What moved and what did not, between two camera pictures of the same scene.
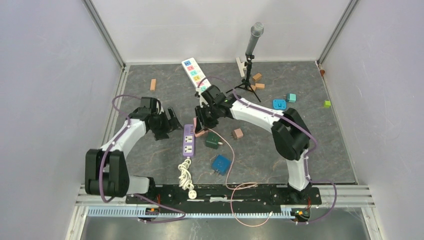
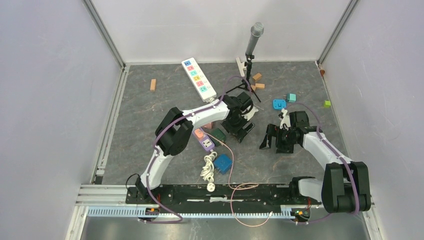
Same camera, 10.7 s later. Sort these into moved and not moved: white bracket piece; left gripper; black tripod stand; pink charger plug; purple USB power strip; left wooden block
Moved: left gripper; purple USB power strip
Not moved: black tripod stand; left wooden block; pink charger plug; white bracket piece
